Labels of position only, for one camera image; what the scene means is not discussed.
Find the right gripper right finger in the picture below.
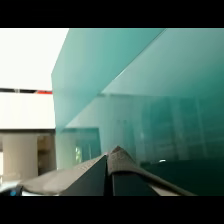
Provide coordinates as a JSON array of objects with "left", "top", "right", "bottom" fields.
[{"left": 107, "top": 145, "right": 196, "bottom": 197}]

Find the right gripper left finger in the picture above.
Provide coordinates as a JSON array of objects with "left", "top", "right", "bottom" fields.
[{"left": 19, "top": 153, "right": 109, "bottom": 197}]

